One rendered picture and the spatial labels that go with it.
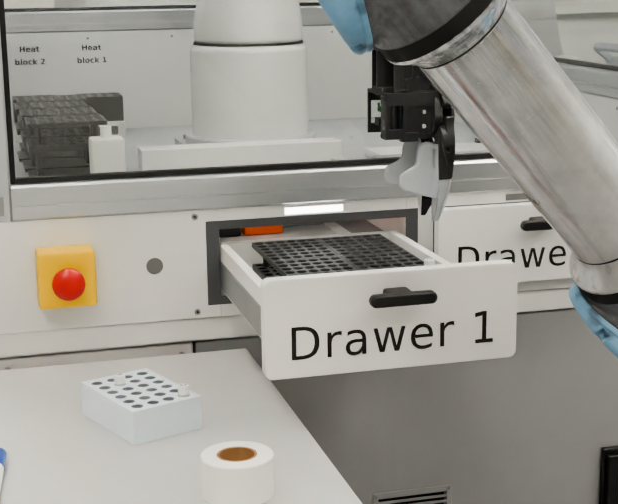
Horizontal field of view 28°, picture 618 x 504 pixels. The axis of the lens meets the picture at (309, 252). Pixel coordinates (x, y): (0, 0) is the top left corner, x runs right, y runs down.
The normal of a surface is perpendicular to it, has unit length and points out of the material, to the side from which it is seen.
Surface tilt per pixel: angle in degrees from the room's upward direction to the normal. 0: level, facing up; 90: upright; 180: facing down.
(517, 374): 90
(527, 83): 93
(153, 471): 0
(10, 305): 90
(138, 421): 90
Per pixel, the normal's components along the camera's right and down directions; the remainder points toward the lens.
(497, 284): 0.25, 0.21
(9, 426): -0.01, -0.97
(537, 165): -0.19, 0.68
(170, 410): 0.58, 0.17
